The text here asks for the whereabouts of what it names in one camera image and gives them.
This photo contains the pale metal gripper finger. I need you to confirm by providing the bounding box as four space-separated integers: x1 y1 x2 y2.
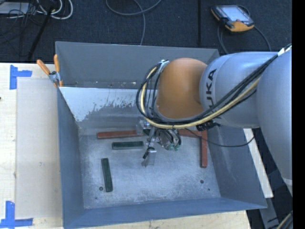
142 147 150 168
148 149 157 166

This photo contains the grey metal bin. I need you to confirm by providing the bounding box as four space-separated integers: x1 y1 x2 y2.
54 41 268 229

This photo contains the dark green flat block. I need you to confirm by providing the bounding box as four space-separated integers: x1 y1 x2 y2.
111 140 145 151
101 157 114 193

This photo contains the red-brown flat block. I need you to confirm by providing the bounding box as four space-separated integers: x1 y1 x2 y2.
199 130 209 169
178 128 202 137
96 130 144 140

